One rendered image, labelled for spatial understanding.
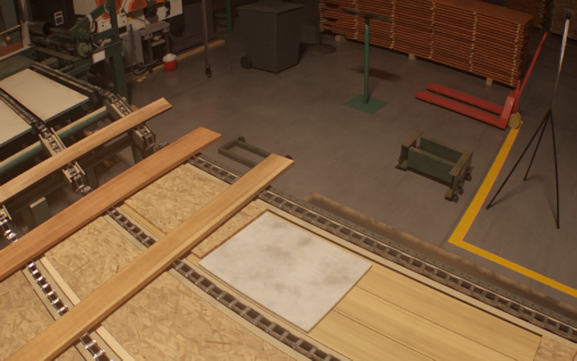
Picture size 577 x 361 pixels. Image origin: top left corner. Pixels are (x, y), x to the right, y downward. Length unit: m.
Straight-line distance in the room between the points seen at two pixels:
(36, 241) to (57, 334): 0.68
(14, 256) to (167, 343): 1.02
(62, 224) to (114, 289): 0.63
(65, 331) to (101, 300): 0.23
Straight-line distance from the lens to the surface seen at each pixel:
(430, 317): 1.82
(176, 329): 1.76
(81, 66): 5.13
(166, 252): 2.01
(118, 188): 2.51
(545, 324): 1.93
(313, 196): 3.69
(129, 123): 3.09
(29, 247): 2.35
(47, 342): 1.86
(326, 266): 1.93
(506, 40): 6.47
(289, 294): 1.82
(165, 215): 2.30
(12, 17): 7.33
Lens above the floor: 2.22
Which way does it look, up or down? 34 degrees down
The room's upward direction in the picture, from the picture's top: 2 degrees counter-clockwise
